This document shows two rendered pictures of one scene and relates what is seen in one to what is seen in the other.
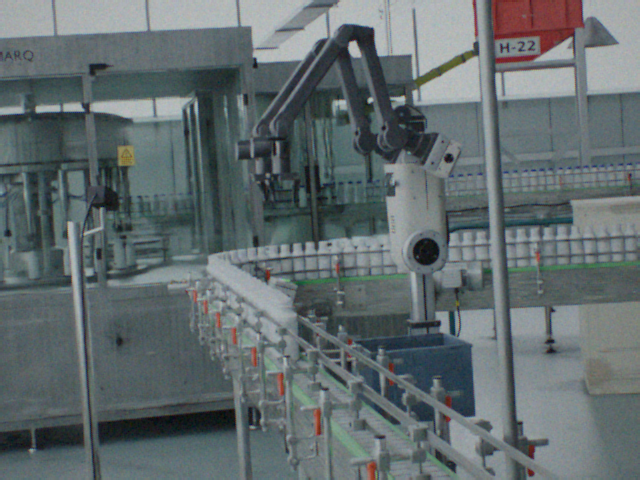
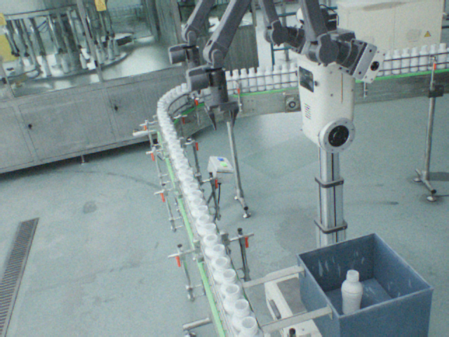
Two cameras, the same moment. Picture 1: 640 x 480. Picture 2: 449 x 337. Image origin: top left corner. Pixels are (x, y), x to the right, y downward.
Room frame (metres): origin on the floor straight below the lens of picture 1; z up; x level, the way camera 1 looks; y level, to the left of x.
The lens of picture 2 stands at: (2.96, 0.15, 1.93)
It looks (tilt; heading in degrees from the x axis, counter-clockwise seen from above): 27 degrees down; 359
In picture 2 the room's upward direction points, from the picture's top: 9 degrees counter-clockwise
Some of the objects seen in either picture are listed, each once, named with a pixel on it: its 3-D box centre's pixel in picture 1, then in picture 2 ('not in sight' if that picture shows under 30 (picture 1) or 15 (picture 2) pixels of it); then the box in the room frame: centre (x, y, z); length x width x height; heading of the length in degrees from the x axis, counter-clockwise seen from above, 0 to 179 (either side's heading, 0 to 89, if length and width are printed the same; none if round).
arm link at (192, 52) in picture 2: not in sight; (191, 53); (4.78, 0.20, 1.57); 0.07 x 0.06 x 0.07; 102
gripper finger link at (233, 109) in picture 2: (288, 188); (227, 114); (4.33, 0.10, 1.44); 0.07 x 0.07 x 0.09; 10
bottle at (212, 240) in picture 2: (257, 308); (215, 258); (4.02, 0.21, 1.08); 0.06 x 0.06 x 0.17
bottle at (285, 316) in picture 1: (286, 329); not in sight; (3.43, 0.11, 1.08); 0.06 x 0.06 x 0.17
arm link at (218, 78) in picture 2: (279, 148); (215, 78); (4.33, 0.12, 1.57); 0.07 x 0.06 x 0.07; 103
